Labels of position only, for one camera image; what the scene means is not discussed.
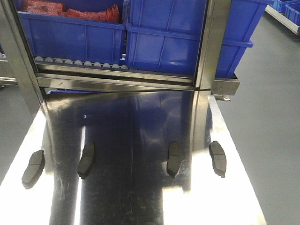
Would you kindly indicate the grey brake pad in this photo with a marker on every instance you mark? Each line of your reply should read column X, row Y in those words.
column 34, row 169
column 218, row 157
column 86, row 160
column 174, row 159

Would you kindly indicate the right blue plastic bin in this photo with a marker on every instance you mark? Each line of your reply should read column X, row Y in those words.
column 165, row 35

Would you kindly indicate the blue plastic bin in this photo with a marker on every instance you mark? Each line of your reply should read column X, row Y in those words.
column 165, row 35
column 71, row 38

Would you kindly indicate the roller track strip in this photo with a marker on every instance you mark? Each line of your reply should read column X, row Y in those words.
column 79, row 62

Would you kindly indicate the left blue plastic bin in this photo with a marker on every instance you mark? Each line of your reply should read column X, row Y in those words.
column 71, row 38

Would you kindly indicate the distant blue bins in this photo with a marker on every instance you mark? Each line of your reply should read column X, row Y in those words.
column 290, row 8

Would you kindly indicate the stainless steel rack frame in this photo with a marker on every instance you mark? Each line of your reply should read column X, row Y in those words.
column 32, row 78

